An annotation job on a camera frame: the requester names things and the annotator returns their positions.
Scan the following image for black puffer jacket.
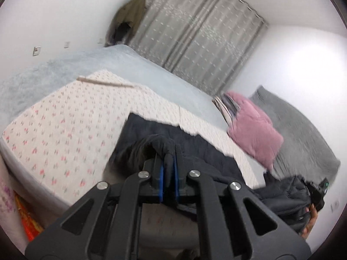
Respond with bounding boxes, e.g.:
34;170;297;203
109;113;311;233

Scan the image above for person's right hand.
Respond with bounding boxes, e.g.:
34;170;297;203
300;204;318;239

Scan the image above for grey quilted pillow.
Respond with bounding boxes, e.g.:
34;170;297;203
249;86;340;184

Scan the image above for folded striped linens stack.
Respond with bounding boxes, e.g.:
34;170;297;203
212;93;240;126

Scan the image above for pink velvet pillow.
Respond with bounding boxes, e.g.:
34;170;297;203
225;91;284;171

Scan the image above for cherry print bed sheet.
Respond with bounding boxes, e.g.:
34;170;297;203
1;70;258;200

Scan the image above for orange red floral fabric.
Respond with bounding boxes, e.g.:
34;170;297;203
14;192;44;242

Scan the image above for grey dotted curtain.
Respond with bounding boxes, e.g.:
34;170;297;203
129;0;268;96

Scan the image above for olive green hanging jacket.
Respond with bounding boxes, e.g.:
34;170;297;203
105;0;146;46

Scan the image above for white wall socket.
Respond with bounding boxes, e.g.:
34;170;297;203
64;41;70;49

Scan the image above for white wall switch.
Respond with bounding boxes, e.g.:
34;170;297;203
32;46;41;56

